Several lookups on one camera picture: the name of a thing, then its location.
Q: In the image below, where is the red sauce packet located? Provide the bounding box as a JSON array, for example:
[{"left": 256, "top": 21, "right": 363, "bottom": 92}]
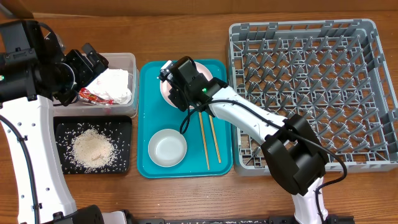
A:
[{"left": 79, "top": 88, "right": 114, "bottom": 105}]

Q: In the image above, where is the wooden chopstick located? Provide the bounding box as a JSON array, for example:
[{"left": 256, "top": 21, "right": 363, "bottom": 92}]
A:
[
  {"left": 198, "top": 112, "right": 210, "bottom": 170},
  {"left": 208, "top": 115, "right": 221, "bottom": 163}
]

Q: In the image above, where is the white napkin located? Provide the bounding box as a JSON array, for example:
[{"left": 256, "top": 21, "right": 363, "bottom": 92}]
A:
[{"left": 86, "top": 68, "right": 132, "bottom": 105}]

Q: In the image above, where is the grey white bowl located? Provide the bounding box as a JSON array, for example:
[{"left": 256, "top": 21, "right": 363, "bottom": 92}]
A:
[{"left": 148, "top": 129, "right": 187, "bottom": 167}]

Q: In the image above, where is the white rice pile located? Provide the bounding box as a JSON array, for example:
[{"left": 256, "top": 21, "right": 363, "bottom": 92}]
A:
[{"left": 60, "top": 123, "right": 127, "bottom": 174}]

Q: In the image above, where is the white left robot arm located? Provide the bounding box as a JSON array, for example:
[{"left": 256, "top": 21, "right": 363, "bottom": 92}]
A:
[{"left": 1, "top": 20, "right": 134, "bottom": 223}]

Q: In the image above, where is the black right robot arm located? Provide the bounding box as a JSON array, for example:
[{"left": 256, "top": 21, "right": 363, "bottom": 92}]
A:
[{"left": 167, "top": 78, "right": 346, "bottom": 223}]

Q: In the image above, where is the grey dishwasher rack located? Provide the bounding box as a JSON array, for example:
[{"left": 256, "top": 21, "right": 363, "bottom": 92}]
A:
[{"left": 228, "top": 19, "right": 397, "bottom": 172}]

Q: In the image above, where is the pink plate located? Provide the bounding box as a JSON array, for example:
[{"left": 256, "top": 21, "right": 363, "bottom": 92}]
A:
[{"left": 160, "top": 62, "right": 213, "bottom": 108}]

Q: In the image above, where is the clear plastic bin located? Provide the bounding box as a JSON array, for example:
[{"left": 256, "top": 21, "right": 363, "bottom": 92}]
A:
[{"left": 54, "top": 53, "right": 139, "bottom": 118}]

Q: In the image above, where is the teal serving tray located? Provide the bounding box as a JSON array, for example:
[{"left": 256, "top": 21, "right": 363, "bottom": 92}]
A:
[{"left": 137, "top": 61, "right": 233, "bottom": 179}]

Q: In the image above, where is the black tray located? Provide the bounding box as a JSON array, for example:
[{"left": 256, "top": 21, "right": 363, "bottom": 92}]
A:
[{"left": 53, "top": 115, "right": 132, "bottom": 175}]

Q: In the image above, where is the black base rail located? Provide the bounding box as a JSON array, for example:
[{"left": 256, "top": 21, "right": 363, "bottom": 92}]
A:
[{"left": 136, "top": 215, "right": 355, "bottom": 224}]

